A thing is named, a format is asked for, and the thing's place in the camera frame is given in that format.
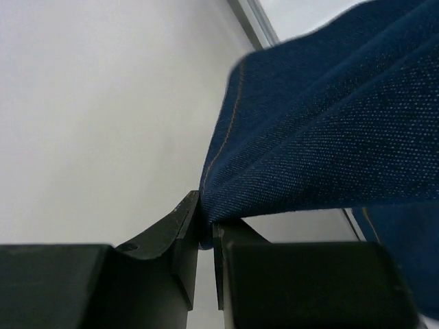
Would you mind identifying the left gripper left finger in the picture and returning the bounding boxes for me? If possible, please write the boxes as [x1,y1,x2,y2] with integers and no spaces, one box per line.
[1,191,199,328]

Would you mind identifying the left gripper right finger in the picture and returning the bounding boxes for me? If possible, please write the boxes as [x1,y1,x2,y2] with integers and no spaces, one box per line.
[213,220,419,328]

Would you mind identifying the dark blue denim trousers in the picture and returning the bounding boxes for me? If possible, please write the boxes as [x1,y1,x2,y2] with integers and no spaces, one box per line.
[200,1,438,319]

